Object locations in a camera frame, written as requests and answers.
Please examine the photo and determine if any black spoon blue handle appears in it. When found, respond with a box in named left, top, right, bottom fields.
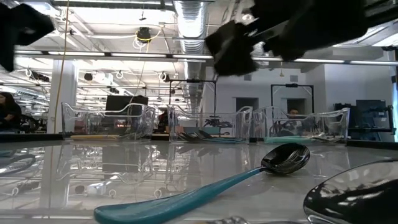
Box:
left=185, top=130, right=237, bottom=144
left=201, top=136, right=249, bottom=144
left=177, top=132, right=218, bottom=144
left=93, top=142, right=311, bottom=224
left=197, top=129, right=249, bottom=144

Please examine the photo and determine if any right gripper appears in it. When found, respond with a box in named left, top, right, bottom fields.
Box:
left=205, top=0, right=315, bottom=77

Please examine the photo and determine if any white building column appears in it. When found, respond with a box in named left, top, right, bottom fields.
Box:
left=46, top=59, right=79, bottom=134

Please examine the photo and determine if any black gantry frame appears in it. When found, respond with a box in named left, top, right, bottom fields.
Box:
left=270, top=83, right=315, bottom=110
left=169, top=78, right=218, bottom=108

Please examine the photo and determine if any long ceiling light strip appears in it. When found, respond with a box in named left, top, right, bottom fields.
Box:
left=14, top=49, right=398, bottom=66

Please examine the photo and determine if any bright ceiling light panel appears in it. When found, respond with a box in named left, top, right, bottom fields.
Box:
left=332, top=18, right=398, bottom=48

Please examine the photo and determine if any black computer monitor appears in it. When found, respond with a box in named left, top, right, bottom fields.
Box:
left=104, top=95, right=149, bottom=125

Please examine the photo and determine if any person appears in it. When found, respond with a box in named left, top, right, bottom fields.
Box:
left=287, top=107, right=304, bottom=128
left=0, top=91, right=22, bottom=131
left=157, top=108, right=170, bottom=131

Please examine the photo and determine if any silver ventilation duct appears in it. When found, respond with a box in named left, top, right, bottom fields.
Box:
left=172, top=0, right=208, bottom=113

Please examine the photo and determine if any black ceiling cable reel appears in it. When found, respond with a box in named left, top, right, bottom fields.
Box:
left=136, top=26, right=152, bottom=43

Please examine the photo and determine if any yellow cable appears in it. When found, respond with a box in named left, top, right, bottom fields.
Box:
left=53, top=0, right=70, bottom=134

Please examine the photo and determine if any clear plastic bin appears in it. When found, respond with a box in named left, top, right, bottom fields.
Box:
left=252, top=105, right=351, bottom=146
left=61, top=101, right=156, bottom=141
left=167, top=104, right=254, bottom=144

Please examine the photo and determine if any black workstation with monitors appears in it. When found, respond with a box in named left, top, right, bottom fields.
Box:
left=334, top=99, right=395, bottom=141

